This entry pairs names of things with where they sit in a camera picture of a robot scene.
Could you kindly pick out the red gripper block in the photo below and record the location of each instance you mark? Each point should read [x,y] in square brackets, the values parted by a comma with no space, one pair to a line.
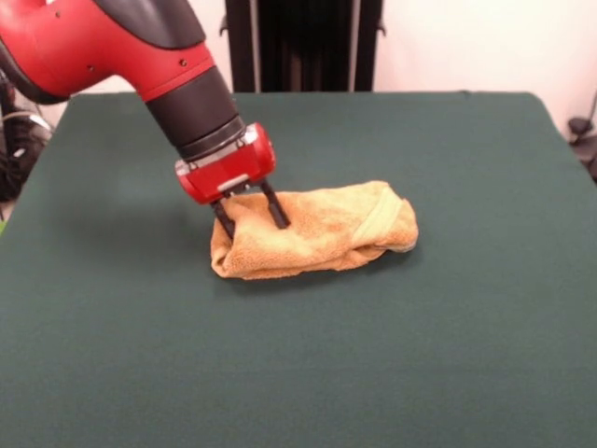
[228,175]

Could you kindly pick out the tan terry towel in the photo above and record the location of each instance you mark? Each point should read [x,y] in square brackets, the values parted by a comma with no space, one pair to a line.
[326,224]

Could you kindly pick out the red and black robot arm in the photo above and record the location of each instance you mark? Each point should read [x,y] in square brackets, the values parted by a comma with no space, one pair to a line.
[116,51]

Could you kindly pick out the dark green table cloth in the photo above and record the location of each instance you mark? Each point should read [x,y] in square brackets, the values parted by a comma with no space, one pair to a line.
[298,350]

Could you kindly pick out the black stand foot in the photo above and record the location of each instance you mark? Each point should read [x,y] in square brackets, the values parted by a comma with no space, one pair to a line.
[580,128]

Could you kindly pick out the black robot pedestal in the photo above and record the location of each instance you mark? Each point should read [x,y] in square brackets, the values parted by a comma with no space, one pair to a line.
[317,46]

